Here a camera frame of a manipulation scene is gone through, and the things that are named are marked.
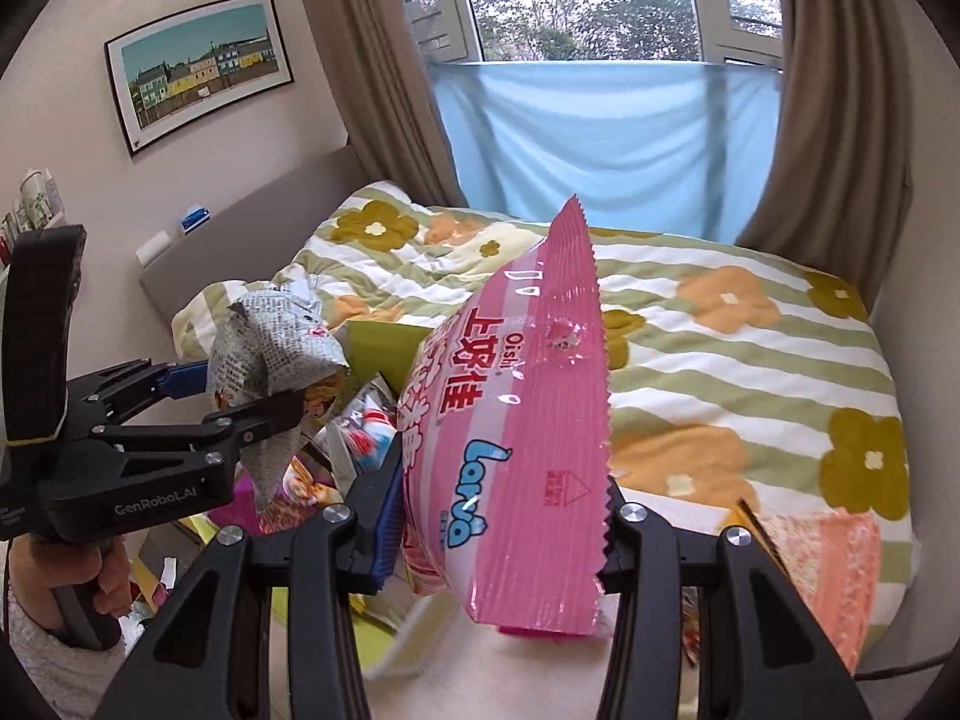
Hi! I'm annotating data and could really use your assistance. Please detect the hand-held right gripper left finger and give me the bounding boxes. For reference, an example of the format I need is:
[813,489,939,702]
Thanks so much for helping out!
[94,431,410,720]

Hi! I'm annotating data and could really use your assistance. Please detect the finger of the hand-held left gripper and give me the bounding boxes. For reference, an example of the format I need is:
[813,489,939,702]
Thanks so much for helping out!
[71,360,211,421]
[94,390,305,458]

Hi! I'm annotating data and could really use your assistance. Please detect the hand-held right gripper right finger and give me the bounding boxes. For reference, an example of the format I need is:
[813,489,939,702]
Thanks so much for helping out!
[595,476,875,720]

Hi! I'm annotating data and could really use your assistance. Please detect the newsprint pattern snack bag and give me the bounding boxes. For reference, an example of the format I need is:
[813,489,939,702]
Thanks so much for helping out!
[206,277,350,515]

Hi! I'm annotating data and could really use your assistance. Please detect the magenta snack packet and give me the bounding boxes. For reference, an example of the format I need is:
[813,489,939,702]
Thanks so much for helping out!
[210,476,260,535]

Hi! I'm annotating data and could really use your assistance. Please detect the blue and red snack packet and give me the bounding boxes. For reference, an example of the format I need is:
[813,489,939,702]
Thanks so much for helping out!
[330,382,398,481]

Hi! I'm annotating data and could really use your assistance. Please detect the green cardboard box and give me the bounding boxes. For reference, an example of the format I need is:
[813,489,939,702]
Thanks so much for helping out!
[187,319,451,691]

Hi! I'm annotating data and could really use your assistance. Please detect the large pink snack bag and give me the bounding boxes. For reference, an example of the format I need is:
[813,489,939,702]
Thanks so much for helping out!
[401,195,612,635]

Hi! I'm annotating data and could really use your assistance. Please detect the pile of snack packets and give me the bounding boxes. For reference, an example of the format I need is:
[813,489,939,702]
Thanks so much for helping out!
[679,499,882,676]

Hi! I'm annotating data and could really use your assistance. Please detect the person's left forearm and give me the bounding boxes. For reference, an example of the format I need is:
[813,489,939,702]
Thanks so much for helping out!
[0,585,125,720]

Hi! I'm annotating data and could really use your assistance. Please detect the person's left hand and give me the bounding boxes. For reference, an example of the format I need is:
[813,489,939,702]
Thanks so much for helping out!
[7,536,134,646]

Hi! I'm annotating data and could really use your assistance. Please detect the grey bed headboard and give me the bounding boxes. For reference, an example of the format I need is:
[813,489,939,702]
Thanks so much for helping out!
[139,146,376,331]

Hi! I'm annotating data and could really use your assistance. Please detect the floral striped blanket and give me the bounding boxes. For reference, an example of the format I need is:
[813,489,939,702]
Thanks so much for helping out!
[172,180,920,593]

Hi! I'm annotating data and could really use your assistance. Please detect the framed houses picture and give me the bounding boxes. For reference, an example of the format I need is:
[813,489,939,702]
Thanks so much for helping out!
[105,0,293,158]

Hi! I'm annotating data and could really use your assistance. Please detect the brown curtain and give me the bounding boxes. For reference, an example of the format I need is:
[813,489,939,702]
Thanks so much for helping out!
[739,0,912,293]
[311,0,470,209]

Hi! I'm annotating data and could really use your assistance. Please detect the light blue cloth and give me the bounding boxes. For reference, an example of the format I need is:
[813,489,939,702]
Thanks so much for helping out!
[427,60,785,241]

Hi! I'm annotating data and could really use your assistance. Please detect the white window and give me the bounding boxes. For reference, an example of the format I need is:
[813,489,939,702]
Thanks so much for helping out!
[386,0,788,68]

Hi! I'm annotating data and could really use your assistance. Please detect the wall shelf with cups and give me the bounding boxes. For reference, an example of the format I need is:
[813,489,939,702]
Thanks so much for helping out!
[0,169,65,260]

